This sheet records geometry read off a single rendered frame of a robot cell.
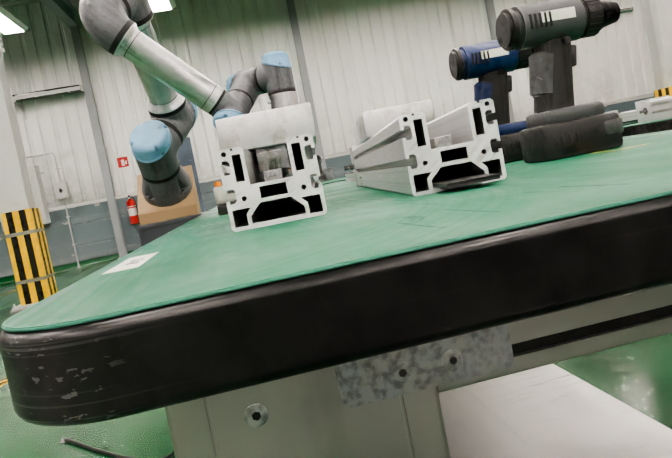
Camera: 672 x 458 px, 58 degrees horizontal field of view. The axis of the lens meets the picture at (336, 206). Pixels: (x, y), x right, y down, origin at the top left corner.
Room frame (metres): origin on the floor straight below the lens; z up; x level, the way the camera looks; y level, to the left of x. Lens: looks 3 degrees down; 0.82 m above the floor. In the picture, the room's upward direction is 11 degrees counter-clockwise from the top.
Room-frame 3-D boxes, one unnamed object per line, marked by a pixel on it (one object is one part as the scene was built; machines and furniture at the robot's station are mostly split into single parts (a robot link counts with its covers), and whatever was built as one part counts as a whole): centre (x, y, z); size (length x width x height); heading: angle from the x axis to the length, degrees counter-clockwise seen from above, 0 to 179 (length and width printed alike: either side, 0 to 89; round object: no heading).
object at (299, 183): (1.02, 0.07, 0.82); 0.80 x 0.10 x 0.09; 1
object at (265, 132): (0.77, 0.06, 0.87); 0.16 x 0.11 x 0.07; 1
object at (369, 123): (1.02, -0.12, 0.87); 0.16 x 0.11 x 0.07; 1
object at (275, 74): (1.62, 0.09, 1.11); 0.09 x 0.08 x 0.11; 61
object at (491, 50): (1.09, -0.35, 0.89); 0.20 x 0.08 x 0.22; 94
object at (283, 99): (1.62, 0.09, 1.03); 0.08 x 0.08 x 0.05
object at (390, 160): (1.02, -0.12, 0.82); 0.80 x 0.10 x 0.09; 1
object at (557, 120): (0.86, -0.37, 0.89); 0.20 x 0.08 x 0.22; 97
